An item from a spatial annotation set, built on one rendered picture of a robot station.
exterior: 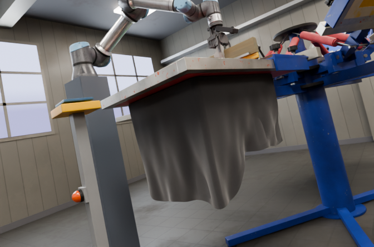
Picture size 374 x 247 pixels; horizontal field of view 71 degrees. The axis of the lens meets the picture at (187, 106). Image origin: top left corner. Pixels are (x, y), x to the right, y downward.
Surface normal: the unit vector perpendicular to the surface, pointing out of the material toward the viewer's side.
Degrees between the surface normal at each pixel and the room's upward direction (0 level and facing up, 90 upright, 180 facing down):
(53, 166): 90
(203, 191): 91
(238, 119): 99
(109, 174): 90
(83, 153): 90
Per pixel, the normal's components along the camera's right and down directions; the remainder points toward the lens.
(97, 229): 0.65, -0.20
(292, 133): -0.61, 0.07
